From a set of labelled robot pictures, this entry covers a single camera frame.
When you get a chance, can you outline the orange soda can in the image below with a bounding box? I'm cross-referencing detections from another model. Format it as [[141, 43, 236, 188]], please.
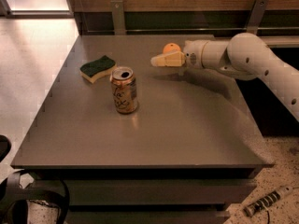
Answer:
[[110, 66, 138, 114]]

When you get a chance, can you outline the black chair base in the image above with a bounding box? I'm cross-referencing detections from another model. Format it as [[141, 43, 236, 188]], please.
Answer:
[[0, 134, 71, 224]]

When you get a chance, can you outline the green yellow sponge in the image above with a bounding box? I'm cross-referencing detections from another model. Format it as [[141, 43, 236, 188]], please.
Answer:
[[79, 55, 117, 84]]

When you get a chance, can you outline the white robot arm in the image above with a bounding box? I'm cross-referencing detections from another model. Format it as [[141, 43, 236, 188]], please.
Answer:
[[150, 33, 299, 120]]

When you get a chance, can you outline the white power strip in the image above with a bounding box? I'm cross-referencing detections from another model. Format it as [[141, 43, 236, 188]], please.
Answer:
[[244, 186, 293, 217]]

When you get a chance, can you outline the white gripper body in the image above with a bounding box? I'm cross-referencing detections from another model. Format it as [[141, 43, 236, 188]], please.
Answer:
[[183, 40, 208, 69]]

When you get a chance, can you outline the wooden back panel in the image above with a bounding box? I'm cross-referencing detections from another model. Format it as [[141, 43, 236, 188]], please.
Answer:
[[66, 0, 299, 36]]

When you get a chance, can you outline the orange fruit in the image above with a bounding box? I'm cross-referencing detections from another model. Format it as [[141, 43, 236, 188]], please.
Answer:
[[163, 43, 181, 53]]

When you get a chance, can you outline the left metal bracket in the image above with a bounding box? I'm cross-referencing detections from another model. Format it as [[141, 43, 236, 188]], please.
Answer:
[[110, 0, 126, 35]]

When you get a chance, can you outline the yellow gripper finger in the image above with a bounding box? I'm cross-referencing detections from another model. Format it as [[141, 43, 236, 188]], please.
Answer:
[[150, 50, 185, 67]]

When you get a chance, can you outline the metal bracket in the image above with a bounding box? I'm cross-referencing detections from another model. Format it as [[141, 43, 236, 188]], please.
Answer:
[[110, 0, 126, 35], [245, 0, 269, 35]]

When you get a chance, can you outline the right metal bracket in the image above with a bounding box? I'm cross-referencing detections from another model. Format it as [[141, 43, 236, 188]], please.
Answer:
[[245, 0, 269, 35]]

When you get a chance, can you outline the grey table drawer unit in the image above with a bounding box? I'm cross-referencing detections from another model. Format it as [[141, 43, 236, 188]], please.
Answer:
[[30, 165, 262, 224]]

